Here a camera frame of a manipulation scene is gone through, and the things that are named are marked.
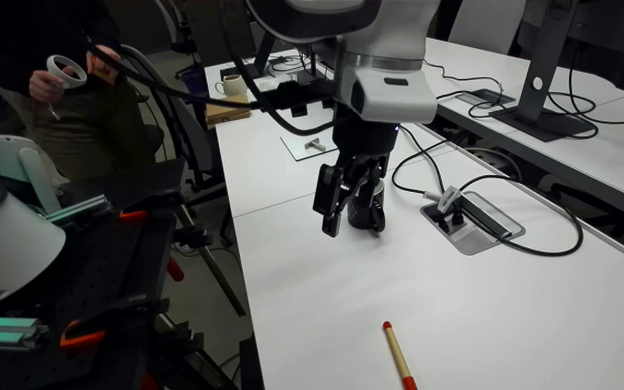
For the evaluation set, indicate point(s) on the wooden block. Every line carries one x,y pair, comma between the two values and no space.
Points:
226,113

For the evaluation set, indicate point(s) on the person's left hand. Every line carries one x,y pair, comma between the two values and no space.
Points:
104,61

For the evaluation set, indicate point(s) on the grey chair backrest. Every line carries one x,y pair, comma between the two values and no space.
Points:
485,24

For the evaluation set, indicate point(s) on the monitor with silver stand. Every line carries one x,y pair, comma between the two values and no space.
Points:
543,73

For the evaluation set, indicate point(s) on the black mug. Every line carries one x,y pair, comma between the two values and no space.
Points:
368,221

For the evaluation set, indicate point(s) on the tan marker with red caps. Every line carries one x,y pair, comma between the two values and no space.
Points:
397,351

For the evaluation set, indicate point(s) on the small red clamp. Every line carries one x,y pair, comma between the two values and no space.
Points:
173,270

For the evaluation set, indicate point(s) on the black office chair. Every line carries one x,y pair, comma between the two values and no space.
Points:
171,127

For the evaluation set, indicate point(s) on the small white cup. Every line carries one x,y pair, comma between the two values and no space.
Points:
234,88

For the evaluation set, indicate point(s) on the grey power plug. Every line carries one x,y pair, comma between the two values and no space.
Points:
446,200

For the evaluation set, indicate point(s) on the person in dark sweater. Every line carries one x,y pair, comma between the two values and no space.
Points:
10,28

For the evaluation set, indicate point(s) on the orange clamp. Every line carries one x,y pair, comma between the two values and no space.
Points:
133,215
81,336

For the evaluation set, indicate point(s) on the black tripod leg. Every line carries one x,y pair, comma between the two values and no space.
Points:
216,264

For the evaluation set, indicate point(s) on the silver desk outlet box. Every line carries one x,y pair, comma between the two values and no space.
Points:
482,240

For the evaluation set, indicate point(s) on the black robot mounting cart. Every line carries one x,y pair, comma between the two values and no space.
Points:
108,290

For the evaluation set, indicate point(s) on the dark laptop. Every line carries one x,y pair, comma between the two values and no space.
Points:
262,54

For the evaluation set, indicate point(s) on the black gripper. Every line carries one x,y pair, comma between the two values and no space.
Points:
367,142

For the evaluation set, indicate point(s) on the aluminium extrusion rail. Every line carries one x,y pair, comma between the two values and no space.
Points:
0,331
76,208

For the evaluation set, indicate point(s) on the dark desk outlet box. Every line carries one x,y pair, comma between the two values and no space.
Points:
489,96

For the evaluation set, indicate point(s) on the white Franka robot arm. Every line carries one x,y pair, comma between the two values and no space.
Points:
391,88

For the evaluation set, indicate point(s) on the person's right hand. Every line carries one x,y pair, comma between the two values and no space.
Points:
46,88

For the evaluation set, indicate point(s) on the metal T-shaped bolt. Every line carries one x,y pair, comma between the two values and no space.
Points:
314,144

